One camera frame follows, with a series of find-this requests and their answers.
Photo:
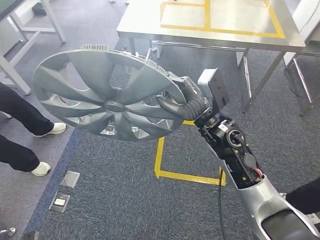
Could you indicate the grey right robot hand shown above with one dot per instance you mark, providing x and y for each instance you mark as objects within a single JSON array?
[{"x": 175, "y": 107}]

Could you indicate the silver wheel hubcap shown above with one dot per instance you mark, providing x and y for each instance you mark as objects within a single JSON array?
[{"x": 95, "y": 73}]

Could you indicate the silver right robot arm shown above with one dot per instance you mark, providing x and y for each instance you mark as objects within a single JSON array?
[{"x": 263, "y": 205}]

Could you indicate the pale grey table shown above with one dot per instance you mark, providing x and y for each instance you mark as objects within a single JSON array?
[{"x": 140, "y": 20}]

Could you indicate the steel floor socket closed lid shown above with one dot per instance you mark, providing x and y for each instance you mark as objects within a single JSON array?
[{"x": 70, "y": 179}]

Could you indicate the steel floor socket white label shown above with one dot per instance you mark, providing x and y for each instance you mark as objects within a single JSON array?
[{"x": 59, "y": 201}]

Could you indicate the person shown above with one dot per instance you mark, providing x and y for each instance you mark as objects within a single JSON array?
[
  {"x": 305, "y": 197},
  {"x": 20, "y": 109}
]

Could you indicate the white panel steel desk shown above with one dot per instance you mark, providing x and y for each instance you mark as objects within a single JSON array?
[{"x": 307, "y": 16}]

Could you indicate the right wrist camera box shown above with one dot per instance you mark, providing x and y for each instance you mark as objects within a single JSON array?
[{"x": 217, "y": 89}]

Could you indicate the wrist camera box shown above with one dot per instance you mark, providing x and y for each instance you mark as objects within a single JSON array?
[
  {"x": 217, "y": 89},
  {"x": 29, "y": 236}
]

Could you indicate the white workbench frame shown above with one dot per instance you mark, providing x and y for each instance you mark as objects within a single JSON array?
[{"x": 12, "y": 74}]

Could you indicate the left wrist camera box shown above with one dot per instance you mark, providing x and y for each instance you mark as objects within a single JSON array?
[{"x": 29, "y": 236}]

